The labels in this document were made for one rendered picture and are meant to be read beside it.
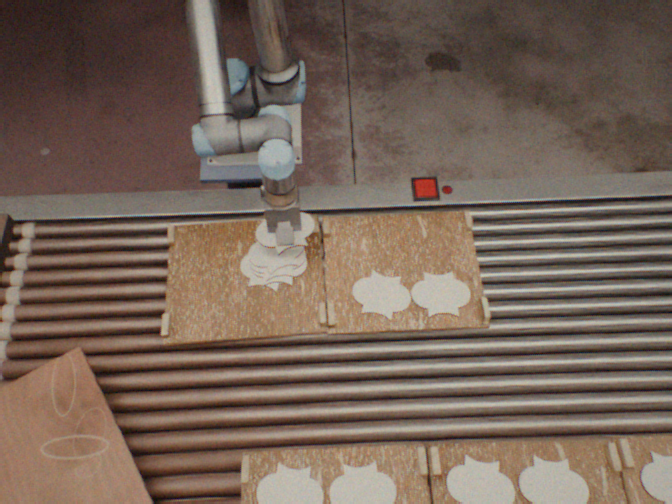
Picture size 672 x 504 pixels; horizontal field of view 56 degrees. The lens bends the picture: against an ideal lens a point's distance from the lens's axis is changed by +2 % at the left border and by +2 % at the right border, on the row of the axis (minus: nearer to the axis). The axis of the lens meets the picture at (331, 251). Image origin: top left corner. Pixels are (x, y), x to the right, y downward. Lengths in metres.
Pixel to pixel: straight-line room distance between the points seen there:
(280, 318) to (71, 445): 0.54
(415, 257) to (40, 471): 1.00
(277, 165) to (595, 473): 0.97
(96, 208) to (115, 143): 1.41
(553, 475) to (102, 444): 0.97
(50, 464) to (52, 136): 2.20
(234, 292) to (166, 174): 1.54
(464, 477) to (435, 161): 1.90
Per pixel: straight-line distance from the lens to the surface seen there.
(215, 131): 1.43
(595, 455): 1.61
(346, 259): 1.68
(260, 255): 1.65
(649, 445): 1.66
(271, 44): 1.65
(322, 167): 3.04
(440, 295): 1.64
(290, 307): 1.61
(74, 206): 1.93
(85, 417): 1.50
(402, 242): 1.71
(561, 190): 1.94
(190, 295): 1.67
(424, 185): 1.84
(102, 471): 1.46
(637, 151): 3.42
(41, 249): 1.89
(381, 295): 1.62
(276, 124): 1.41
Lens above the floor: 2.39
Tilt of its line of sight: 60 degrees down
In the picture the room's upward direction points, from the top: straight up
